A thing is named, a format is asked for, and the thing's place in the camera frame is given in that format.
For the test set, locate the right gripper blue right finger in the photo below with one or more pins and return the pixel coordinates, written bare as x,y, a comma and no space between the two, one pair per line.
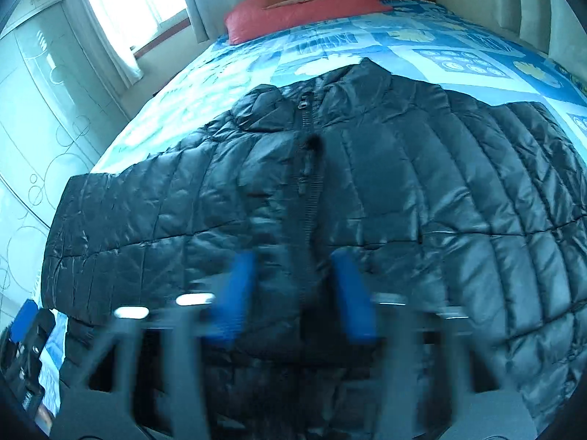
368,317

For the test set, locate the red pillow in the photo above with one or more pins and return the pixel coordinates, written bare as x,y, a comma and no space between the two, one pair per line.
249,20

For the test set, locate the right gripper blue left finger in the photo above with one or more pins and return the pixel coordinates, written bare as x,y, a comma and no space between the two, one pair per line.
218,318

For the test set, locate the white window curtain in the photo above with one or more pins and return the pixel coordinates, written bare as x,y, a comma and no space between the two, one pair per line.
111,57

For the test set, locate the black puffer jacket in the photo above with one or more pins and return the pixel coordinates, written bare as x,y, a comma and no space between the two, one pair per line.
323,387

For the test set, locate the glass wardrobe door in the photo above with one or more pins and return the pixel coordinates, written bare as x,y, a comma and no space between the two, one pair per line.
57,119

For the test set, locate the blue patterned bed blanket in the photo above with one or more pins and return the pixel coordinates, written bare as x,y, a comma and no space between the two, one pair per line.
412,45

